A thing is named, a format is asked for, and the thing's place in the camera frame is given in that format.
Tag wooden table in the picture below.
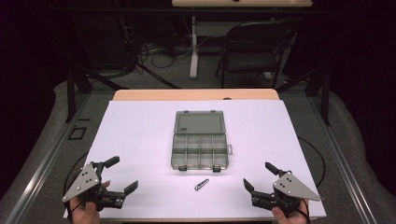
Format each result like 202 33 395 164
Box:
112 88 280 102

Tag black metal stand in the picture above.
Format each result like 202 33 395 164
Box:
64 64 129 124
275 62 332 127

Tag person's left hand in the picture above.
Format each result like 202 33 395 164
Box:
68 180 111 224

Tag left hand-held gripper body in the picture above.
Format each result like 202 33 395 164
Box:
61 161 126 213

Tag black cable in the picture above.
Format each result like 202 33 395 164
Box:
297 136 327 189
63 152 90 200

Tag grey clear compartment box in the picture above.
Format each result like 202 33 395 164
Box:
170 109 233 173

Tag black folding chair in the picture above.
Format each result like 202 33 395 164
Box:
215 21 297 89

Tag bundle of floor cables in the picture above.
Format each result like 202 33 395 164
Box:
120 18 194 71

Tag person's right hand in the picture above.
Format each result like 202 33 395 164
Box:
271 199 311 224

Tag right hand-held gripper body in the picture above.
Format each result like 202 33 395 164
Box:
250 169 322 217

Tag metal floor rail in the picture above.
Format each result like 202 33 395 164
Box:
307 96 377 224
6 92 92 224

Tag white table mat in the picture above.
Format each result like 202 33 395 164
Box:
64 99 327 220

